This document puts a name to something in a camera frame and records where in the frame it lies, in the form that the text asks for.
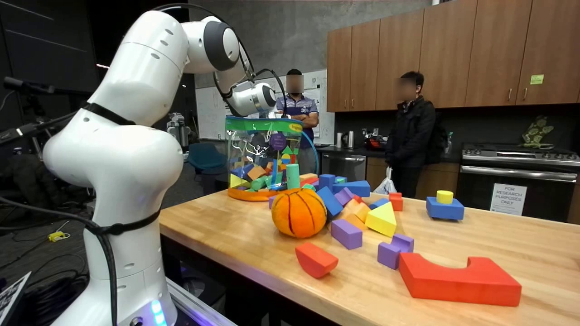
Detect green cylinder foam block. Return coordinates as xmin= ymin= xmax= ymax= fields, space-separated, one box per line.
xmin=285 ymin=161 xmax=303 ymax=191

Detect clear plastic toy bag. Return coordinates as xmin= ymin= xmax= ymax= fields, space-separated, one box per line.
xmin=223 ymin=114 xmax=323 ymax=204

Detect yellow triangle foam block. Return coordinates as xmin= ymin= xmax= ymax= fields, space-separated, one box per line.
xmin=229 ymin=171 xmax=250 ymax=190

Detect small purple foam block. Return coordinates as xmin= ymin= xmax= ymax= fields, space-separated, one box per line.
xmin=332 ymin=184 xmax=357 ymax=208

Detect long blue foam block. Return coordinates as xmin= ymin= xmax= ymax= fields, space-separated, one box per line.
xmin=330 ymin=177 xmax=374 ymax=199

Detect light orange flat block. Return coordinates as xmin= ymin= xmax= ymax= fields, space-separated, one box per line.
xmin=339 ymin=197 xmax=372 ymax=231

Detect purple cuboid foam block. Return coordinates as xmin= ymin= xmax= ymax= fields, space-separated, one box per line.
xmin=328 ymin=217 xmax=366 ymax=251

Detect small red foam block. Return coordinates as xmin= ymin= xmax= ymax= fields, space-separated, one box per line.
xmin=294 ymin=240 xmax=341 ymax=280

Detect yellow prism foam block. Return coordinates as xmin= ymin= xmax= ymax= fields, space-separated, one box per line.
xmin=363 ymin=200 xmax=401 ymax=238

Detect small red cube block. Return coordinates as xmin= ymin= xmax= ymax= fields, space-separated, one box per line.
xmin=386 ymin=190 xmax=406 ymax=213

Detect purple stepped foam block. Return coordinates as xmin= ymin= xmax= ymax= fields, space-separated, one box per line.
xmin=375 ymin=231 xmax=417 ymax=271

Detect small yellow cylinder block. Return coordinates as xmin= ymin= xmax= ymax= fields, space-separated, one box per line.
xmin=435 ymin=188 xmax=457 ymax=206

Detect blue notched foam block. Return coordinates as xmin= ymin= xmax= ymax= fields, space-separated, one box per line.
xmin=424 ymin=193 xmax=468 ymax=222

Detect orange plush basketball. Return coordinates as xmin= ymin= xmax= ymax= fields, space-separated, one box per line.
xmin=268 ymin=186 xmax=330 ymax=240

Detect stainless steel dishwasher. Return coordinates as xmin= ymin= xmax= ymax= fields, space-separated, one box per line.
xmin=317 ymin=150 xmax=368 ymax=182

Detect man in purple shirt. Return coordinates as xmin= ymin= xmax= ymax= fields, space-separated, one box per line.
xmin=272 ymin=66 xmax=321 ymax=177

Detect teal chair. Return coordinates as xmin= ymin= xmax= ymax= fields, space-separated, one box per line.
xmin=185 ymin=139 xmax=230 ymax=177

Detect person in black jacket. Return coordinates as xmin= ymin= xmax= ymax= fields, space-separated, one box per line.
xmin=384 ymin=68 xmax=439 ymax=199

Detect wooden lower cabinet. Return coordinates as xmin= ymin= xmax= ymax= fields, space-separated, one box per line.
xmin=364 ymin=153 xmax=462 ymax=199

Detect wooden upper cabinets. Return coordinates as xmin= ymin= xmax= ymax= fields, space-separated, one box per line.
xmin=325 ymin=0 xmax=580 ymax=114

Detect large red foam arch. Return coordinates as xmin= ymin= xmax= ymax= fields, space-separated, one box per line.
xmin=397 ymin=251 xmax=524 ymax=307

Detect white paper sign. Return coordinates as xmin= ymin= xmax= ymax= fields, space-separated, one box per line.
xmin=488 ymin=181 xmax=529 ymax=217

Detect stainless steel oven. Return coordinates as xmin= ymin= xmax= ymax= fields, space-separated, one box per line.
xmin=459 ymin=144 xmax=580 ymax=224

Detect small yellow floor object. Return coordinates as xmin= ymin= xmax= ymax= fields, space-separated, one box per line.
xmin=47 ymin=228 xmax=73 ymax=244

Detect green potted plant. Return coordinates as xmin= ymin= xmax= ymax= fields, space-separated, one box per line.
xmin=520 ymin=114 xmax=557 ymax=150

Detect white wall whiteboard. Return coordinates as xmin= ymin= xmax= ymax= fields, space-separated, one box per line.
xmin=194 ymin=66 xmax=337 ymax=148

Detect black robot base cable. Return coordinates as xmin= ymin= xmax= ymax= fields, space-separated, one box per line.
xmin=0 ymin=193 xmax=122 ymax=326

